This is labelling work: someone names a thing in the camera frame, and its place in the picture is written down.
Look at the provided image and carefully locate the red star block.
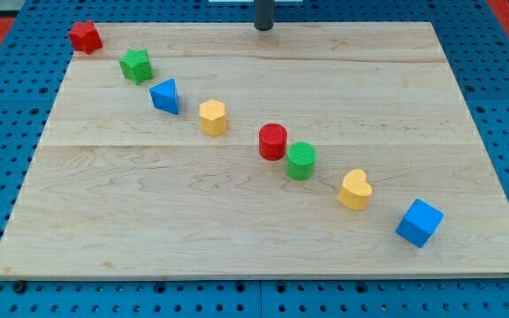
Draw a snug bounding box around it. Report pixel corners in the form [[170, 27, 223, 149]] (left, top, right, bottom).
[[68, 20, 103, 55]]

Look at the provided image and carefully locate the yellow heart block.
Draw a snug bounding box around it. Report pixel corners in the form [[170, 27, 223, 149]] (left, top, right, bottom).
[[338, 169, 373, 211]]

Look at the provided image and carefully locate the red cylinder block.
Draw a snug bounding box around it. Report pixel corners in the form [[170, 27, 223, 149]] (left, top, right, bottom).
[[259, 123, 287, 161]]

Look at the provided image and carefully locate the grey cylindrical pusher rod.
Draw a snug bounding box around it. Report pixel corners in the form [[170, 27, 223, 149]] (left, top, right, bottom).
[[253, 0, 275, 32]]

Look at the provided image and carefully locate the wooden board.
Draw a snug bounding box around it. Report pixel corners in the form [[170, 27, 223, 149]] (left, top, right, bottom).
[[0, 22, 509, 281]]

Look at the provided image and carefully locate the yellow hexagon block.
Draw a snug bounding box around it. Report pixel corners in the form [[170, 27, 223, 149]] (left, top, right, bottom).
[[199, 99, 227, 136]]

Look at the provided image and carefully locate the green star block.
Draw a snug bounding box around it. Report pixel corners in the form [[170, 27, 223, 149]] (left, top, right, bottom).
[[119, 49, 154, 85]]

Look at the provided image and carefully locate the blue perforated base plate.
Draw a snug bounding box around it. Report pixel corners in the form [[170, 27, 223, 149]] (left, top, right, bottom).
[[0, 0, 509, 317]]

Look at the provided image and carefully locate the blue cube block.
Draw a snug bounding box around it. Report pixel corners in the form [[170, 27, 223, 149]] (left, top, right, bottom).
[[395, 199, 444, 248]]

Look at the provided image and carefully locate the blue triangle block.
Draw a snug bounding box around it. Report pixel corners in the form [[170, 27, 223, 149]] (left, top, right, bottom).
[[149, 79, 179, 115]]

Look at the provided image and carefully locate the green cylinder block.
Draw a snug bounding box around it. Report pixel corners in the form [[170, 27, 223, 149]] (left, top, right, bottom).
[[286, 141, 317, 180]]

